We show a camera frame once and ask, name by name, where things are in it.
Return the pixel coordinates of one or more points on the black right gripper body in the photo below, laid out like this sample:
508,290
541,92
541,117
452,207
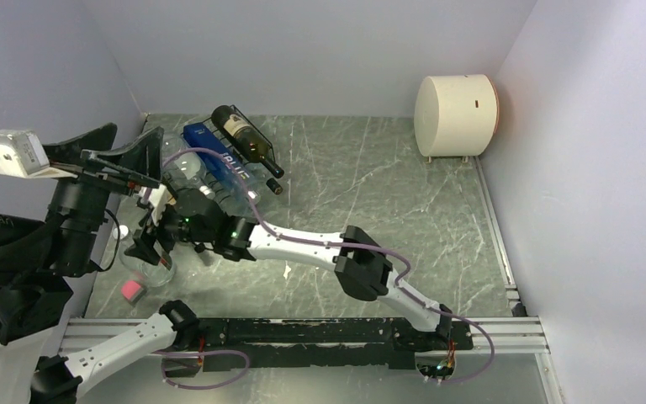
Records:
172,229

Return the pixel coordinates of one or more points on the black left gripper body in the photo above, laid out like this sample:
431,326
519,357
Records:
87,198

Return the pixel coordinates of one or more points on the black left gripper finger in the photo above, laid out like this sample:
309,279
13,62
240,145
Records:
100,139
138,162

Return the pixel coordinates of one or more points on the green wine bottle black neck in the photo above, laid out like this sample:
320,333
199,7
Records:
245,139

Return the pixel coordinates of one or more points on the clear bottle white cap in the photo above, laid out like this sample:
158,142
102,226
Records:
187,171

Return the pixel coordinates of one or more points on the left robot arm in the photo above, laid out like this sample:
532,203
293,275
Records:
38,257

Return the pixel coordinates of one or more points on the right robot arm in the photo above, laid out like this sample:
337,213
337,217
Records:
360,265

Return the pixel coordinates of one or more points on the pink small block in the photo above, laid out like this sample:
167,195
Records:
132,291

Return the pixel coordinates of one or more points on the cream cylindrical container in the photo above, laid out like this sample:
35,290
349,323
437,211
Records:
455,116

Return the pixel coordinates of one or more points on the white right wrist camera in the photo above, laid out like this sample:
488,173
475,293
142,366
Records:
154,201

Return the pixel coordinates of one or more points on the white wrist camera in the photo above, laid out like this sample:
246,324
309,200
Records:
23,156
154,201

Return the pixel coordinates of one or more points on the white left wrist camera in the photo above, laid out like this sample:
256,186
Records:
23,156

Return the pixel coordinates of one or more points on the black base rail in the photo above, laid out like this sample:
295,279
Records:
324,342

